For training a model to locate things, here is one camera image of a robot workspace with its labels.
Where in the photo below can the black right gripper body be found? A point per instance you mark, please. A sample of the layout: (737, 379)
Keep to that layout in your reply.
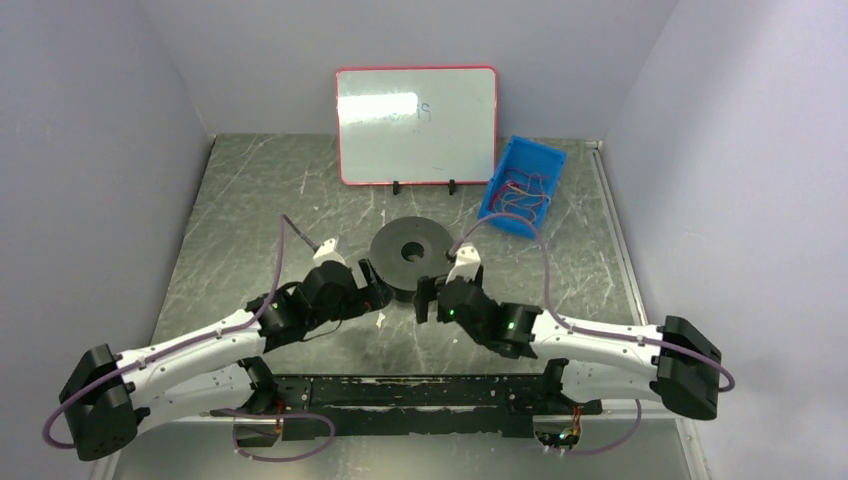
(431, 295)

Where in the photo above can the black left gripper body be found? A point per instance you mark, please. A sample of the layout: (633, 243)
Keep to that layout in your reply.
(365, 288)

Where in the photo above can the black perforated cable spool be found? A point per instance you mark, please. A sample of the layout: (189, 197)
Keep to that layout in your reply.
(408, 248)

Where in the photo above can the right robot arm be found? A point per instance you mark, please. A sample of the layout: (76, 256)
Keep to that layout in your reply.
(673, 363)

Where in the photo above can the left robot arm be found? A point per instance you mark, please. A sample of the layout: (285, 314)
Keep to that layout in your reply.
(112, 397)

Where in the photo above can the blue plastic bin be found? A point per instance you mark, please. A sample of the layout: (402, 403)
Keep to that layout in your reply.
(522, 188)

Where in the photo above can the red framed whiteboard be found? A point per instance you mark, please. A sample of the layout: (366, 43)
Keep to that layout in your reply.
(424, 125)

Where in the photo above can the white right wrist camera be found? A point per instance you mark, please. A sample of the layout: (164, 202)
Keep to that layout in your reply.
(467, 262)

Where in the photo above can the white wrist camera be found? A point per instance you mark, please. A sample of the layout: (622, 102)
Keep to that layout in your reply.
(467, 262)
(328, 251)

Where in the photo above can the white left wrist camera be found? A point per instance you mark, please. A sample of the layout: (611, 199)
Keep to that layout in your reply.
(328, 251)

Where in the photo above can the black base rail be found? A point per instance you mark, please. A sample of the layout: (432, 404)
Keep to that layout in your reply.
(385, 405)

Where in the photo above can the aluminium frame rail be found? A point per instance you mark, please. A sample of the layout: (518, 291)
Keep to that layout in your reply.
(622, 254)

